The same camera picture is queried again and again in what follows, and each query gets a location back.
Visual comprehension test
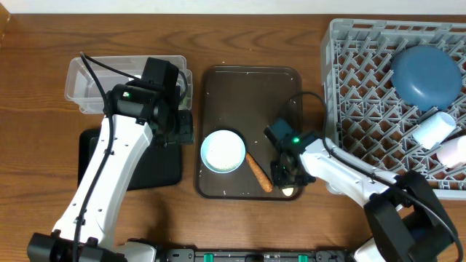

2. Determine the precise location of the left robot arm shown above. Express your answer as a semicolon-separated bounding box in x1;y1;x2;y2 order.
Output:
27;53;194;261

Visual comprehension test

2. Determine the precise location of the orange carrot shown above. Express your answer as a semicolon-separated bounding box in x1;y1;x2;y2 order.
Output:
245;152;273;193

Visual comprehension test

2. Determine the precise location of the pink white cup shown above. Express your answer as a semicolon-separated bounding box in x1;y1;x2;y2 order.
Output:
436;135;465;168

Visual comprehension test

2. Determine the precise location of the dark brown serving tray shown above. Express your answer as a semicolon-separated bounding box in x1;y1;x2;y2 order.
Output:
194;65;303;202

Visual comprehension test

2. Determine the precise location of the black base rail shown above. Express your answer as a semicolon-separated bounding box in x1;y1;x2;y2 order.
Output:
154;248;354;262

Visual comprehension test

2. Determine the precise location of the clear plastic waste bin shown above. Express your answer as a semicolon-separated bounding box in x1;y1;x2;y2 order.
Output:
65;55;193;114

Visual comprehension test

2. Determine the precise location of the black waste bin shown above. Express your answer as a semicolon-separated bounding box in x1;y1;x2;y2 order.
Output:
77;128;182;191

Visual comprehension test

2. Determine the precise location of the dark blue plate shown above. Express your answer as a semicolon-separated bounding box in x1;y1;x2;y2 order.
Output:
390;46;462;111

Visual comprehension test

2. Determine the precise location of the grey dishwasher rack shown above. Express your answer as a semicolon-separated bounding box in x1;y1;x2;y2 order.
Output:
320;18;465;200

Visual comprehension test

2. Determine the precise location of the light blue cup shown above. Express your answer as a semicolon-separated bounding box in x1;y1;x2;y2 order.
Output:
412;111;457;150

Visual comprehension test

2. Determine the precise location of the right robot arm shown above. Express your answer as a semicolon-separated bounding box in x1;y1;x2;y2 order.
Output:
264;119;464;261

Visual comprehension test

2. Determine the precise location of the light blue rice bowl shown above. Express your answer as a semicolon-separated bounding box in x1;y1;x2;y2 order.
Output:
200;130;246;174

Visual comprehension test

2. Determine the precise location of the cream plastic spoon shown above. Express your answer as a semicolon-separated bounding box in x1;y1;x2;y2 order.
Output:
282;188;294;197

